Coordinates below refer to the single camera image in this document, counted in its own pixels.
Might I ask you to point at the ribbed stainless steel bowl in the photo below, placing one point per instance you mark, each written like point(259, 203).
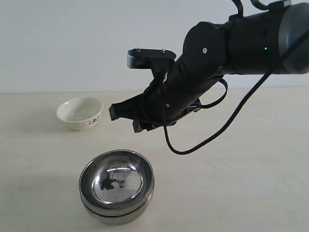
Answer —
point(115, 182)

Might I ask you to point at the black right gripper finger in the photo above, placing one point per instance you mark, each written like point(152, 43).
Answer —
point(139, 126)
point(129, 109)

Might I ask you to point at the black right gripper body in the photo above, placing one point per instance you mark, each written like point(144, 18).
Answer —
point(178, 92)

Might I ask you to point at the white floral ceramic bowl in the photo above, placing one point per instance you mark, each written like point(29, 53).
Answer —
point(80, 113)

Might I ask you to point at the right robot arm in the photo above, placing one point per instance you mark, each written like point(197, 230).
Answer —
point(244, 45)

